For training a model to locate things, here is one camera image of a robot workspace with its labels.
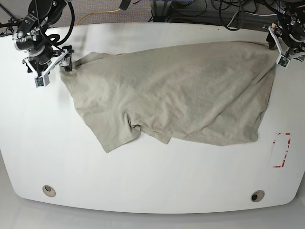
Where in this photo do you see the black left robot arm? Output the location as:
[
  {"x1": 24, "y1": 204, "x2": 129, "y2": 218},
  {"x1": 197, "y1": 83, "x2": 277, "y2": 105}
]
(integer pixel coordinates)
[{"x1": 260, "y1": 0, "x2": 305, "y2": 67}]

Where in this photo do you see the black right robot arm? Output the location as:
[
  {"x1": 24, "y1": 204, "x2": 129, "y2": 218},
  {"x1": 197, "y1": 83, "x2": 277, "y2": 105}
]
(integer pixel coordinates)
[{"x1": 12, "y1": 0, "x2": 75, "y2": 87}]

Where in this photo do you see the beige T-shirt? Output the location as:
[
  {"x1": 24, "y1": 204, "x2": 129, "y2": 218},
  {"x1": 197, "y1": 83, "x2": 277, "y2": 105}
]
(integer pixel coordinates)
[{"x1": 60, "y1": 42, "x2": 278, "y2": 152}]

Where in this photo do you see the red tape rectangle marking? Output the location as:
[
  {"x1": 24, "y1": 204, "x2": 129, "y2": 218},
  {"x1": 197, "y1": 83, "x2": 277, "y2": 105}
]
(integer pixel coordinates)
[{"x1": 271, "y1": 133, "x2": 292, "y2": 168}]

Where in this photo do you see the white floor cable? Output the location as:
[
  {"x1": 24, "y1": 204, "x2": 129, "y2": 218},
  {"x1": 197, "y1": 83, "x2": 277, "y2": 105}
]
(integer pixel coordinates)
[{"x1": 226, "y1": 10, "x2": 277, "y2": 27}]

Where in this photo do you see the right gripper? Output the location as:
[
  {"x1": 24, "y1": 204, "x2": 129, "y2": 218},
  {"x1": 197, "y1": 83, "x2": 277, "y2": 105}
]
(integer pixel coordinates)
[{"x1": 22, "y1": 45, "x2": 74, "y2": 78}]

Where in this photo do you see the yellow floor cable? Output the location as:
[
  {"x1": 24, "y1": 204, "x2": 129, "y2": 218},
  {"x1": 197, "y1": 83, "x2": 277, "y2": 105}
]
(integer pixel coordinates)
[{"x1": 76, "y1": 8, "x2": 121, "y2": 26}]

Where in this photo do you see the table cable grommet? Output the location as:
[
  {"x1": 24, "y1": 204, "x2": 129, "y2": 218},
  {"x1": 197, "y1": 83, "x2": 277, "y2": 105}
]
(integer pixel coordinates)
[
  {"x1": 42, "y1": 185, "x2": 56, "y2": 198},
  {"x1": 250, "y1": 190, "x2": 265, "y2": 203}
]

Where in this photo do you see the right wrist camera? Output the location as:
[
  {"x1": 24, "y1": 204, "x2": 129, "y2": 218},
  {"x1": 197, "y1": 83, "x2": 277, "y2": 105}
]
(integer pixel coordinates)
[{"x1": 34, "y1": 75, "x2": 50, "y2": 88}]

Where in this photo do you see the right table cable grommet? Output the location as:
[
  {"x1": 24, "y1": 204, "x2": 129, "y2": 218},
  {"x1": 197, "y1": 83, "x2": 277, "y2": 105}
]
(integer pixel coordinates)
[{"x1": 250, "y1": 190, "x2": 265, "y2": 203}]

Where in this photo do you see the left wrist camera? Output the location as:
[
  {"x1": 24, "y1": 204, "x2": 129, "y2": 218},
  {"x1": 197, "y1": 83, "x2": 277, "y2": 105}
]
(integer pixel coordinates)
[{"x1": 276, "y1": 55, "x2": 290, "y2": 68}]

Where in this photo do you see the left table cable grommet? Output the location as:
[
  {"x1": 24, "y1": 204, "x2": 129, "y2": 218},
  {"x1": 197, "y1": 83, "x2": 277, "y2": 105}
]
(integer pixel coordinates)
[{"x1": 42, "y1": 185, "x2": 56, "y2": 198}]

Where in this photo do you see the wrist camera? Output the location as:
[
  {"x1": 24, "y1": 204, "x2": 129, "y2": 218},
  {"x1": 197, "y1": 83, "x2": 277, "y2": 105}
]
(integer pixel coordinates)
[
  {"x1": 276, "y1": 55, "x2": 290, "y2": 68},
  {"x1": 34, "y1": 75, "x2": 50, "y2": 88}
]

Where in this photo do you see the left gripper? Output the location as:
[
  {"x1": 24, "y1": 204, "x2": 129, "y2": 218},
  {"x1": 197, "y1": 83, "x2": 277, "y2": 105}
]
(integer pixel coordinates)
[{"x1": 266, "y1": 22, "x2": 305, "y2": 61}]

